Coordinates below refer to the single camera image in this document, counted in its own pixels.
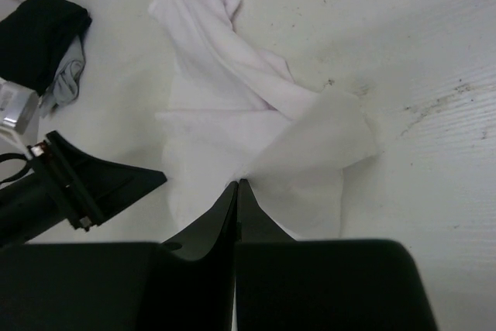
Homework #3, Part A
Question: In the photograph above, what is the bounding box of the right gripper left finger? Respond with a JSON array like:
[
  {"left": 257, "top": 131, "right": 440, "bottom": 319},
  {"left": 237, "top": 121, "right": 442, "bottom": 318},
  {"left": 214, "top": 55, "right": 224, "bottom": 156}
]
[{"left": 160, "top": 181, "right": 239, "bottom": 265}]

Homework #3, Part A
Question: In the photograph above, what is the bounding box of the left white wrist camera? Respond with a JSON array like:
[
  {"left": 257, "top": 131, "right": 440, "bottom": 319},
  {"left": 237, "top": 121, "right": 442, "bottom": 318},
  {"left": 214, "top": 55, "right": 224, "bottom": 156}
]
[{"left": 1, "top": 81, "right": 39, "bottom": 153}]

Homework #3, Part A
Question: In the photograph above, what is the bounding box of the folded black tank top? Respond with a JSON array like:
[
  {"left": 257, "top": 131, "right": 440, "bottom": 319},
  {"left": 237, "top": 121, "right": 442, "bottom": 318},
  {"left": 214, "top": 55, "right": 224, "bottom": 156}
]
[{"left": 1, "top": 0, "right": 92, "bottom": 96}]

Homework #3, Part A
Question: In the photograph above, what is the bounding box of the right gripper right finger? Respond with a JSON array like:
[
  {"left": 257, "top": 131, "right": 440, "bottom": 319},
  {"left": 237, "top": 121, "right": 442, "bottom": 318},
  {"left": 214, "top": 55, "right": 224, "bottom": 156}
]
[{"left": 236, "top": 179, "right": 295, "bottom": 243}]

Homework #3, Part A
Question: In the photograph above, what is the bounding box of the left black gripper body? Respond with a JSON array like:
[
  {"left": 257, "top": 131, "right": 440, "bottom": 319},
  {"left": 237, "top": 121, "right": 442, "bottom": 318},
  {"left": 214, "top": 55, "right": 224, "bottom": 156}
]
[{"left": 1, "top": 131, "right": 105, "bottom": 248}]

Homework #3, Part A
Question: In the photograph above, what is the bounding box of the folded grey tank top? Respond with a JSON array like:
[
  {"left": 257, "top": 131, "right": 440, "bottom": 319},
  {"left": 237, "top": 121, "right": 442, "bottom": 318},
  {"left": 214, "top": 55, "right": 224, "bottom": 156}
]
[{"left": 40, "top": 36, "right": 85, "bottom": 118}]

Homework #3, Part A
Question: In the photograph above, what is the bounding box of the white tank top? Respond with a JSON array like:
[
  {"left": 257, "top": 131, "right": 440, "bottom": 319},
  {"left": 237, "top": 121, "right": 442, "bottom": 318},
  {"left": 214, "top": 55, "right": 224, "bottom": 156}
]
[{"left": 149, "top": 0, "right": 377, "bottom": 240}]

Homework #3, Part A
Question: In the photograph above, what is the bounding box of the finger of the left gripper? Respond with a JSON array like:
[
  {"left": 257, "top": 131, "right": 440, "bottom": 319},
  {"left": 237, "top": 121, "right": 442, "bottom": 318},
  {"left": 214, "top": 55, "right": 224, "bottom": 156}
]
[{"left": 57, "top": 135, "right": 167, "bottom": 226}]

